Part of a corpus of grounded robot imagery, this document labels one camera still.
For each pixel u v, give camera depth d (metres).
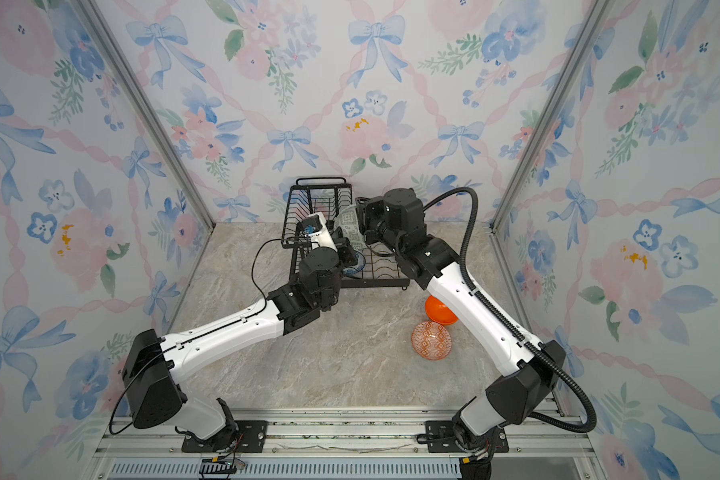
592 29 0.71
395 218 0.50
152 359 0.42
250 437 0.75
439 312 0.95
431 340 0.89
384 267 1.07
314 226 0.59
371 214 0.60
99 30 0.71
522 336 0.42
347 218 0.73
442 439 0.73
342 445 0.73
